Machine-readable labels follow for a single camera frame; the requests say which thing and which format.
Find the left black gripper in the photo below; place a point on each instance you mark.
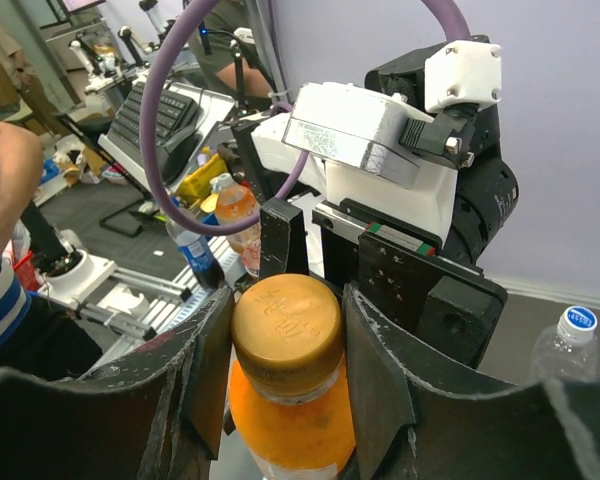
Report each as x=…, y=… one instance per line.
x=448, y=304

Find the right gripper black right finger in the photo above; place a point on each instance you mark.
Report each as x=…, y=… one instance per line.
x=419, y=414

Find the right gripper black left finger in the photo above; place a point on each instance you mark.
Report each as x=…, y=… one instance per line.
x=154, y=413

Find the orange juice bottle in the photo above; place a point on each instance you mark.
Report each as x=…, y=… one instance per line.
x=302, y=437

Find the orange bottle cap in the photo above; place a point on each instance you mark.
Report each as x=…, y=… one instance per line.
x=288, y=334

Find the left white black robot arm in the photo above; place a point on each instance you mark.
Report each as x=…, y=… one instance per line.
x=486, y=194

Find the orange drink bottle background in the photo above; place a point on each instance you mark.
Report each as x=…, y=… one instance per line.
x=234, y=204

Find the dark cola bottle blue label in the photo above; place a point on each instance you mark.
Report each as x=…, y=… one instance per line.
x=198, y=255

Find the black computer mouse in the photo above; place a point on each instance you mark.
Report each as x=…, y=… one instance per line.
x=173, y=156

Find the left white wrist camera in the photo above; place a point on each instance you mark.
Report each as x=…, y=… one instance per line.
x=398, y=143

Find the grey slotted cable duct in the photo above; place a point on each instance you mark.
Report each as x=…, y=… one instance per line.
x=169, y=313

